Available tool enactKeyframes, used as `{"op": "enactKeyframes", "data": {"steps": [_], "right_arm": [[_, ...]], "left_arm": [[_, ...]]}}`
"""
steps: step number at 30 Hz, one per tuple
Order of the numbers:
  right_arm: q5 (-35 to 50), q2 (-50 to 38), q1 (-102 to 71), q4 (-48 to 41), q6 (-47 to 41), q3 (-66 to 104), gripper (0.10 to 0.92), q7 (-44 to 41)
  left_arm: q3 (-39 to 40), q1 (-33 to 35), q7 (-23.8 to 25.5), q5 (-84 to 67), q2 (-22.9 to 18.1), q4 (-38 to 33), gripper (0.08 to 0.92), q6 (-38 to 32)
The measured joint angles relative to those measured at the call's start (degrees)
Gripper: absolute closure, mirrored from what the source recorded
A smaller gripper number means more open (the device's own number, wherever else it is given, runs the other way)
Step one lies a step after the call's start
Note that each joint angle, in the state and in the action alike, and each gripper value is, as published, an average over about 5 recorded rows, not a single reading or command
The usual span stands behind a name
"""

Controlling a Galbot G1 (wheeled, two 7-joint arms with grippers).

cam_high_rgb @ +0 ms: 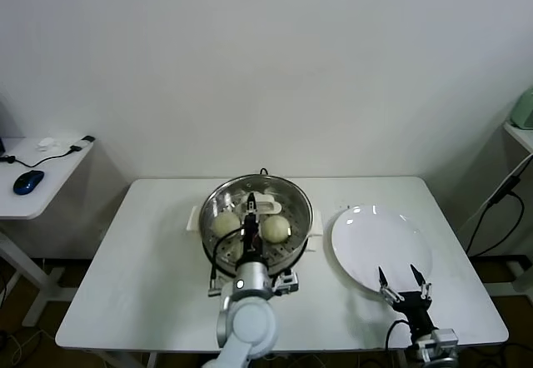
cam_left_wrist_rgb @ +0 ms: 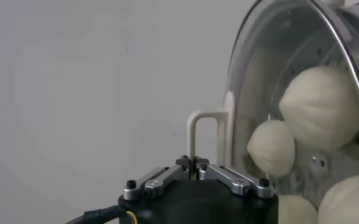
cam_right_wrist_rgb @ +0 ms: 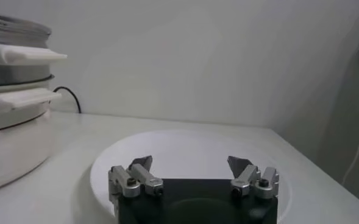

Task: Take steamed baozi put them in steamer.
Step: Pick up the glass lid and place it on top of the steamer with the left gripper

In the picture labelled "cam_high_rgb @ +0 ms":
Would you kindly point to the white steamed baozi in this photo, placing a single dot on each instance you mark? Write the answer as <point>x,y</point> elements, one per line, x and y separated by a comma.
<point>275,229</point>
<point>234,252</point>
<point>226,225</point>

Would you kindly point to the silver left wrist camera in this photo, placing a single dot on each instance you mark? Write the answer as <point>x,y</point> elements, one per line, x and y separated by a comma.
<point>286,282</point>

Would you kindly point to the white round plate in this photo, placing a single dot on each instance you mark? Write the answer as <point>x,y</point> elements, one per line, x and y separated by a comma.
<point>383,243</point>

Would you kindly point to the small white crumpled tissue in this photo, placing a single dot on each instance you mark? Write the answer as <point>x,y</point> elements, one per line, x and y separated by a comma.
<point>46,144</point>

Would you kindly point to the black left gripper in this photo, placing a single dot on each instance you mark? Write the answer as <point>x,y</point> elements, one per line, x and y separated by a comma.
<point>251,235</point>

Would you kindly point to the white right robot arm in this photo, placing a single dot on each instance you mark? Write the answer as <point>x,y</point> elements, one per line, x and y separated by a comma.
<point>445,359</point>

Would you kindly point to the pale green appliance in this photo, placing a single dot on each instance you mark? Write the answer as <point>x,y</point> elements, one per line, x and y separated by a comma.
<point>524,110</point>

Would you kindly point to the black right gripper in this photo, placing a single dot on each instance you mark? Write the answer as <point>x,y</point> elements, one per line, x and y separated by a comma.
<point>412,309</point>

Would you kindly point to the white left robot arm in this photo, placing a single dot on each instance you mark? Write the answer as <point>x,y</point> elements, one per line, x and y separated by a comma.
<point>250,326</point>

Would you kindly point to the stainless steel steamer basket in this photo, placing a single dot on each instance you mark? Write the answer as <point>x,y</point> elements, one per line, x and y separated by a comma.
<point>296,251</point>

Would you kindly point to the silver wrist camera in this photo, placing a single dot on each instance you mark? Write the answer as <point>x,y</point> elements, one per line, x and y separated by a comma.
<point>286,282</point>
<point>439,341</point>

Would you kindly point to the white side table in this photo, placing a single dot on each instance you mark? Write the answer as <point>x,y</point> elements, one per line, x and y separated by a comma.
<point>54,172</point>

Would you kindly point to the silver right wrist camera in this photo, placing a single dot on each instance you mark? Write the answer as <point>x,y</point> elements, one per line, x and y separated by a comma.
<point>439,341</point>

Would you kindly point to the blue computer mouse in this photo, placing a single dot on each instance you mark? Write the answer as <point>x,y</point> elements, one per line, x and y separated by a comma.
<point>28,181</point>

